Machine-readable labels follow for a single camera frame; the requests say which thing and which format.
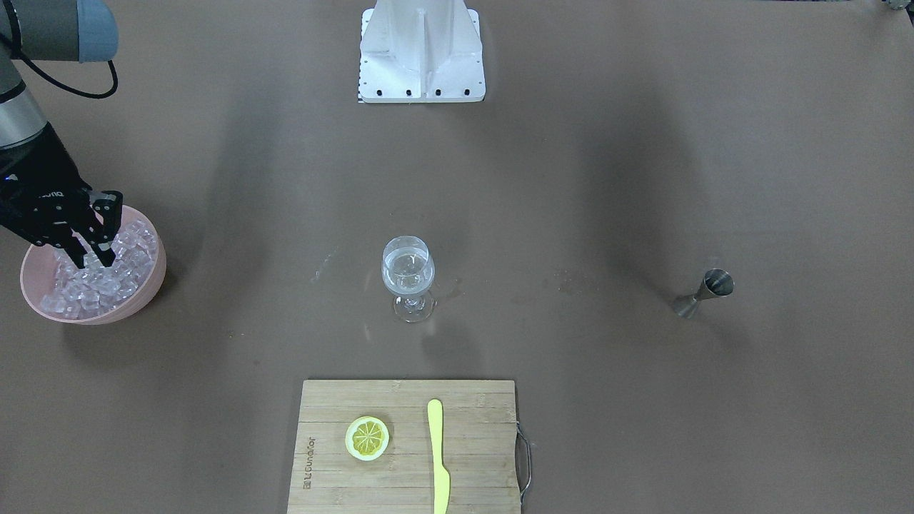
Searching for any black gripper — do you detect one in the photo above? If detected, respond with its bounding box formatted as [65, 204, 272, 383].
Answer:
[1, 123, 124, 269]

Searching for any steel double jigger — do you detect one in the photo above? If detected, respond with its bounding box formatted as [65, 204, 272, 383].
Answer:
[672, 268, 735, 319]

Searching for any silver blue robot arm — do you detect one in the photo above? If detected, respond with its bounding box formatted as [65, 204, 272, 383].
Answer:
[1, 1, 123, 268]

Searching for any clear ice cubes pile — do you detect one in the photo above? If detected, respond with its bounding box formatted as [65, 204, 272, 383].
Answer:
[39, 218, 159, 320]

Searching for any clear wine glass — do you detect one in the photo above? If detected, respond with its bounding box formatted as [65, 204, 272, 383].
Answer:
[381, 236, 436, 324]

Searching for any pink bowl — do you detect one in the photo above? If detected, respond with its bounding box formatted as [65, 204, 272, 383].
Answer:
[19, 207, 166, 325]

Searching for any yellow lemon slice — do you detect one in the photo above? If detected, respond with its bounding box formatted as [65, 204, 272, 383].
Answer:
[345, 416, 391, 462]

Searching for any bamboo cutting board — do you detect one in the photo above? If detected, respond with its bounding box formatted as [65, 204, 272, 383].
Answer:
[286, 378, 530, 513]

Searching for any yellow plastic knife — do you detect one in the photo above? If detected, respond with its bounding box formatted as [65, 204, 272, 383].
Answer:
[427, 399, 451, 514]

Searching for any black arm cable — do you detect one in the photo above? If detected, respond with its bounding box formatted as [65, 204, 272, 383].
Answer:
[11, 54, 119, 100]

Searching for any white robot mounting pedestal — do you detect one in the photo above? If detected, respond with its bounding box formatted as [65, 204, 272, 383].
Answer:
[357, 1, 486, 104]

